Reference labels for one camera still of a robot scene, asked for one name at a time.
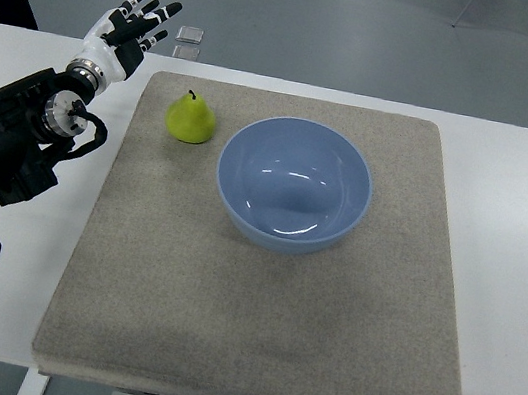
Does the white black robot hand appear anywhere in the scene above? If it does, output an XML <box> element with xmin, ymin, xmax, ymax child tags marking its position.
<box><xmin>67</xmin><ymin>0</ymin><xmax>182</xmax><ymax>93</ymax></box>

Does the green pear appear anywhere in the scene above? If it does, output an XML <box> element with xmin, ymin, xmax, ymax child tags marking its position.
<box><xmin>164</xmin><ymin>90</ymin><xmax>217</xmax><ymax>144</ymax></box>

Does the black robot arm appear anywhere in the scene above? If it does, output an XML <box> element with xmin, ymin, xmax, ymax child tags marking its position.
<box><xmin>0</xmin><ymin>59</ymin><xmax>108</xmax><ymax>206</ymax></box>

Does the blue bowl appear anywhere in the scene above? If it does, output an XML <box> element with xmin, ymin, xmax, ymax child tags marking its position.
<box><xmin>216</xmin><ymin>117</ymin><xmax>374</xmax><ymax>255</ymax></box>

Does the grey felt mat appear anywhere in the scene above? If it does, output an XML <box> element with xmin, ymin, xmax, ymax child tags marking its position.
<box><xmin>31</xmin><ymin>72</ymin><xmax>462</xmax><ymax>395</ymax></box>

